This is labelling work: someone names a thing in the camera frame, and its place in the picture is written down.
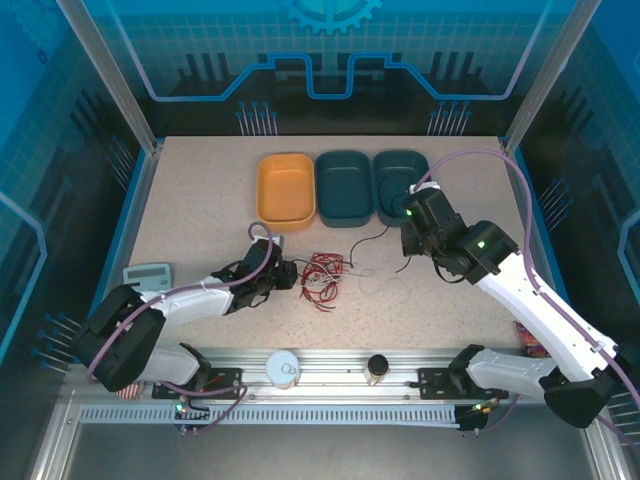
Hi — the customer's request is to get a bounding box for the red cable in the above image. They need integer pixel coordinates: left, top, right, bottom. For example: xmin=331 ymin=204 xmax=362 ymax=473
xmin=298 ymin=252 xmax=347 ymax=314

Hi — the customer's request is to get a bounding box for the black cable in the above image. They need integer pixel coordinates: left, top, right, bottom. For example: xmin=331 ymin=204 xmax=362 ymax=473
xmin=348 ymin=172 xmax=419 ymax=276

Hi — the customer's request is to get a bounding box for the teal plastic bin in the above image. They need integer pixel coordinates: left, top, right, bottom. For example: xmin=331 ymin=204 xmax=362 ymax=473
xmin=372 ymin=149 xmax=432 ymax=227
xmin=314 ymin=149 xmax=377 ymax=229

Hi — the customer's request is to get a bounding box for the orange plastic bin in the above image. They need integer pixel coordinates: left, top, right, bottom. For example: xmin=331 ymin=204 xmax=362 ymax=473
xmin=255 ymin=152 xmax=317 ymax=232

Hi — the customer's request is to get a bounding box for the silver tin can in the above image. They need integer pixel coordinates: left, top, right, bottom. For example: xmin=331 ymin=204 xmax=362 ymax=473
xmin=265 ymin=349 xmax=301 ymax=390

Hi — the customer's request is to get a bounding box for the grey pocket calculator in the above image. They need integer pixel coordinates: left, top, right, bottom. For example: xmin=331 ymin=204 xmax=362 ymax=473
xmin=122 ymin=263 xmax=174 ymax=292

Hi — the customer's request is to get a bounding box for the purple candy bag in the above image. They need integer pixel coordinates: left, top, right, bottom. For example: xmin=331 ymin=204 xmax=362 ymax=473
xmin=513 ymin=321 xmax=551 ymax=359

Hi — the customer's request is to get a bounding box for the glass jar with black lid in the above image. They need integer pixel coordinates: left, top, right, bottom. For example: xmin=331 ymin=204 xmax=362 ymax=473
xmin=367 ymin=353 xmax=391 ymax=386

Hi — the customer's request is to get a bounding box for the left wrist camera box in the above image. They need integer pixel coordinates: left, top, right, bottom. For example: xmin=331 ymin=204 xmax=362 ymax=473
xmin=252 ymin=233 xmax=287 ymax=251

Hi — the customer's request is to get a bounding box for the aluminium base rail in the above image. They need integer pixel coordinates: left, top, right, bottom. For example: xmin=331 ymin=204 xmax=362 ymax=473
xmin=64 ymin=347 xmax=556 ymax=407

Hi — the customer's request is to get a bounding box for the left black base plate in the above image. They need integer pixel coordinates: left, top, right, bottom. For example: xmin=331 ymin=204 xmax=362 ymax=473
xmin=152 ymin=367 xmax=245 ymax=400

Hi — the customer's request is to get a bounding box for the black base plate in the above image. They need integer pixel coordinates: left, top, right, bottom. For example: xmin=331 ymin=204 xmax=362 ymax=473
xmin=152 ymin=367 xmax=245 ymax=400
xmin=417 ymin=367 xmax=510 ymax=401

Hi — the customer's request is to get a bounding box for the white slotted cable duct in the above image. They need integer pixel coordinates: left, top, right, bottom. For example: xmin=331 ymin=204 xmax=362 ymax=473
xmin=79 ymin=404 xmax=459 ymax=427

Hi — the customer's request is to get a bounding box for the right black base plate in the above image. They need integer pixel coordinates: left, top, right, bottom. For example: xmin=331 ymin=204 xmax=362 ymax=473
xmin=417 ymin=367 xmax=510 ymax=401

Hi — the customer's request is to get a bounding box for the aluminium frame post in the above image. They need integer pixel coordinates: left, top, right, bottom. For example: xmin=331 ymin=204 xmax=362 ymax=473
xmin=54 ymin=0 xmax=164 ymax=154
xmin=501 ymin=0 xmax=596 ymax=156

